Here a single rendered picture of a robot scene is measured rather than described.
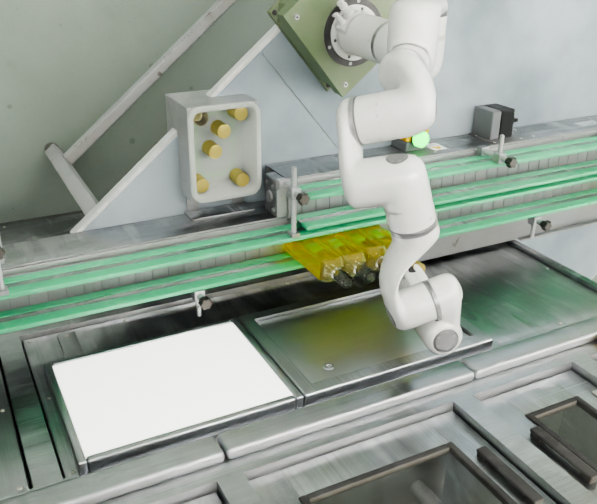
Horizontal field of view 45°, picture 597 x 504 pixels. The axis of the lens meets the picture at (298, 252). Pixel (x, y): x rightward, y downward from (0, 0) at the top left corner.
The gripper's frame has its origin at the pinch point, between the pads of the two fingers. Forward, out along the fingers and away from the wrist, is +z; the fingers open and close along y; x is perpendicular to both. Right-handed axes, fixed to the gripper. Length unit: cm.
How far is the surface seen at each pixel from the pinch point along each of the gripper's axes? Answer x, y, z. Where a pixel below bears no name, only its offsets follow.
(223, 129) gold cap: 34, 27, 26
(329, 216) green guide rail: 10.1, 5.8, 21.3
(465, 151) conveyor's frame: -31, 15, 37
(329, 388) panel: 20.8, -12.0, -22.4
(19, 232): 91, -15, 76
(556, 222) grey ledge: -68, -13, 47
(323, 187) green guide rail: 11.6, 13.3, 21.7
